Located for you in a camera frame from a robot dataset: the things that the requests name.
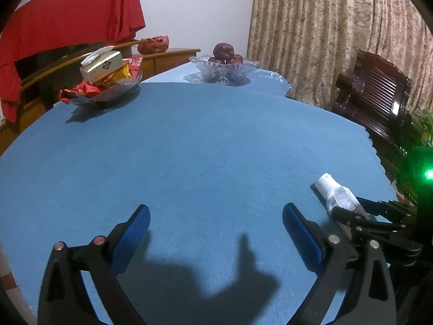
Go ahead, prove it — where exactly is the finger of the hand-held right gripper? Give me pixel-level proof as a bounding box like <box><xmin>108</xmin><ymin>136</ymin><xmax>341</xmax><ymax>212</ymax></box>
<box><xmin>332</xmin><ymin>207</ymin><xmax>422</xmax><ymax>264</ymax></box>
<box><xmin>357</xmin><ymin>197</ymin><xmax>419</xmax><ymax>225</ymax></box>

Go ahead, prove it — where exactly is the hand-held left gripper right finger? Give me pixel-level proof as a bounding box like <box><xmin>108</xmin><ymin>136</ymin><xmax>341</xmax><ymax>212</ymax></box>
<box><xmin>282</xmin><ymin>202</ymin><xmax>397</xmax><ymax>325</ymax></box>

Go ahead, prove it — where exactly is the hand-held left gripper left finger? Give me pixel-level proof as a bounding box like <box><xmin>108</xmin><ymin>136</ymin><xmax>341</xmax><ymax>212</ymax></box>
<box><xmin>37</xmin><ymin>204</ymin><xmax>151</xmax><ymax>325</ymax></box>

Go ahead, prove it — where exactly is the white tube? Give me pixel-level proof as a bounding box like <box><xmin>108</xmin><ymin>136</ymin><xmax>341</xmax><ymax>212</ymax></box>
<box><xmin>310</xmin><ymin>173</ymin><xmax>371</xmax><ymax>222</ymax></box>

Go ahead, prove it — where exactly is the green potted plant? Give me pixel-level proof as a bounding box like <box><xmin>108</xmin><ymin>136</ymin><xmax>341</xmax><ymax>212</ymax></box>
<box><xmin>411</xmin><ymin>108</ymin><xmax>433</xmax><ymax>146</ymax></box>

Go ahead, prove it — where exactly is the blue felt table mat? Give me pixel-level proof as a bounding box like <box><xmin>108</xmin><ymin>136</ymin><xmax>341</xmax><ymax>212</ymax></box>
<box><xmin>0</xmin><ymin>80</ymin><xmax>398</xmax><ymax>325</ymax></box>

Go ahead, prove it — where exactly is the dark wooden armchair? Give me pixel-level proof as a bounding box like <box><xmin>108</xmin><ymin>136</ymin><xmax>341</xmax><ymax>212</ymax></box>
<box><xmin>332</xmin><ymin>49</ymin><xmax>423</xmax><ymax>183</ymax></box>

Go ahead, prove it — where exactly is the glass snack bowl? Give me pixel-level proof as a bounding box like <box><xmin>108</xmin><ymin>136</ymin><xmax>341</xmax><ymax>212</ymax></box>
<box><xmin>69</xmin><ymin>71</ymin><xmax>143</xmax><ymax>106</ymax></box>

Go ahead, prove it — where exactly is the red snack packet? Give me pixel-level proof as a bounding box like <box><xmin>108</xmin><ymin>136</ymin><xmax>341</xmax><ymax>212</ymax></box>
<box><xmin>122</xmin><ymin>56</ymin><xmax>143</xmax><ymax>72</ymax></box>
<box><xmin>59</xmin><ymin>84</ymin><xmax>102</xmax><ymax>104</ymax></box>

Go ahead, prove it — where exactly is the light blue plastic tablecloth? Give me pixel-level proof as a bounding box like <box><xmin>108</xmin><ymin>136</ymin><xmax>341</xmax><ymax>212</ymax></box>
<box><xmin>140</xmin><ymin>61</ymin><xmax>293</xmax><ymax>99</ymax></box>

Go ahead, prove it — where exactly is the yellow snack packet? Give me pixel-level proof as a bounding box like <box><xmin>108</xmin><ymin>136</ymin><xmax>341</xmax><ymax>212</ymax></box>
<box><xmin>101</xmin><ymin>64</ymin><xmax>131</xmax><ymax>83</ymax></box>

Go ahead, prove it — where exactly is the gold gift box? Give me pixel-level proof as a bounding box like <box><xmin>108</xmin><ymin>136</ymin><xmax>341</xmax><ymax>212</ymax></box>
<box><xmin>79</xmin><ymin>46</ymin><xmax>122</xmax><ymax>85</ymax></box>

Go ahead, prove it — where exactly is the wooden cabinet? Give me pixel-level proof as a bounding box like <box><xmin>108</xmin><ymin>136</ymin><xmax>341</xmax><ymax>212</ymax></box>
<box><xmin>0</xmin><ymin>39</ymin><xmax>201</xmax><ymax>156</ymax></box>

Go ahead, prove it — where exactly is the glass fruit bowl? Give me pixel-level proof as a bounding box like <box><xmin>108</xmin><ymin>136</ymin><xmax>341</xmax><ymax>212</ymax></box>
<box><xmin>189</xmin><ymin>55</ymin><xmax>260</xmax><ymax>85</ymax></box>

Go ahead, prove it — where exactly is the red plastic bag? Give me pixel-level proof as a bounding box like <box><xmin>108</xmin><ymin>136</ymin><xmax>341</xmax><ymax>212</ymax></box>
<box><xmin>137</xmin><ymin>35</ymin><xmax>170</xmax><ymax>55</ymax></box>

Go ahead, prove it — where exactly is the patterned beige curtain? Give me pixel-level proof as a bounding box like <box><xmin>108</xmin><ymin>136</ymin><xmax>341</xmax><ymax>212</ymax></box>
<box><xmin>247</xmin><ymin>0</ymin><xmax>433</xmax><ymax>116</ymax></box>

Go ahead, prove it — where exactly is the large dark red apple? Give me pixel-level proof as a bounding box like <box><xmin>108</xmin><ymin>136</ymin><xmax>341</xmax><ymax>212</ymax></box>
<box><xmin>212</xmin><ymin>43</ymin><xmax>235</xmax><ymax>61</ymax></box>

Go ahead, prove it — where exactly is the red cloth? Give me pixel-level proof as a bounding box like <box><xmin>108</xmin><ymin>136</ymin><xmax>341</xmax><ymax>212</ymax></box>
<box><xmin>0</xmin><ymin>0</ymin><xmax>147</xmax><ymax>123</ymax></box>

